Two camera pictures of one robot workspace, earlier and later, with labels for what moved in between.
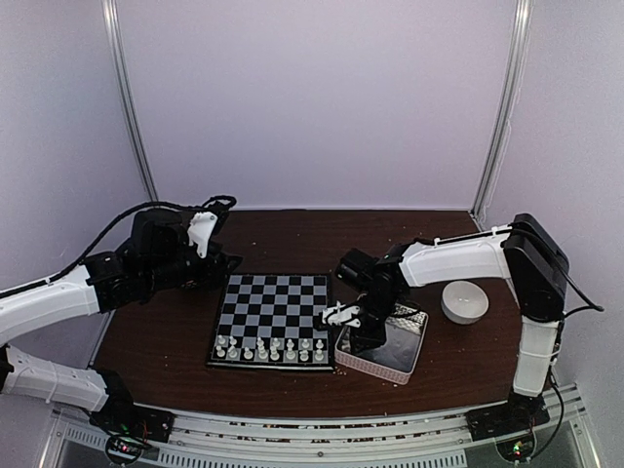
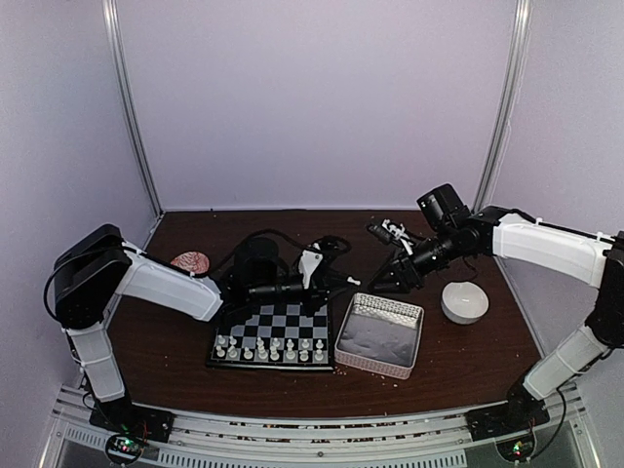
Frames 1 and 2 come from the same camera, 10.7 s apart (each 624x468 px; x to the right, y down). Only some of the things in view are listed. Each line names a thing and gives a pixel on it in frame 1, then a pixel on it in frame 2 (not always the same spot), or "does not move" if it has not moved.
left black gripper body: [211, 278] -> [317, 293]
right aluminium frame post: [513, 72] does not move
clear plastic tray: [394, 360] does not move
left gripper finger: [232, 261] -> [335, 278]
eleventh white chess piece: [262, 353] does not move
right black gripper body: [378, 332] -> [412, 277]
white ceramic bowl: [463, 302] does not move
